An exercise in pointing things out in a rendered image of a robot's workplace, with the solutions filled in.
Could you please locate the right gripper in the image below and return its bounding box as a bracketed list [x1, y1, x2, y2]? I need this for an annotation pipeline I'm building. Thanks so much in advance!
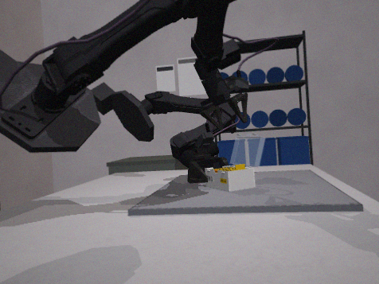
[200, 72, 248, 130]

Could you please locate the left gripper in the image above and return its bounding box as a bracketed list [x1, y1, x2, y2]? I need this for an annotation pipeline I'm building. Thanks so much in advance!
[187, 148, 229, 183]

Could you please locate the yellow perforated plate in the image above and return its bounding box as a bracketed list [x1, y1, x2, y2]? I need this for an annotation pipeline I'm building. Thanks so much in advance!
[213, 162, 245, 171]

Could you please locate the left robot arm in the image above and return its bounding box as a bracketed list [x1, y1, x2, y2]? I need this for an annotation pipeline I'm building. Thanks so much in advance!
[136, 91, 236, 168]

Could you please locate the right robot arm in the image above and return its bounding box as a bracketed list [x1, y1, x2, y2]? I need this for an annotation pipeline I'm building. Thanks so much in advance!
[2, 0, 241, 139]

